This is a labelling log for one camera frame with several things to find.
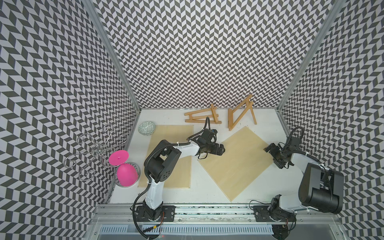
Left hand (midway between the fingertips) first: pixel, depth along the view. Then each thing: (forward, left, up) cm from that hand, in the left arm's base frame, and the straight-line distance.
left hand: (219, 150), depth 94 cm
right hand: (-4, -30, 0) cm, 30 cm away
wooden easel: (+18, -10, +3) cm, 21 cm away
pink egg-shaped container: (-22, +43, +21) cm, 53 cm away
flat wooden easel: (+26, +17, 0) cm, 31 cm away
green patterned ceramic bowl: (+18, +50, 0) cm, 53 cm away
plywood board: (-16, +23, -1) cm, 29 cm away
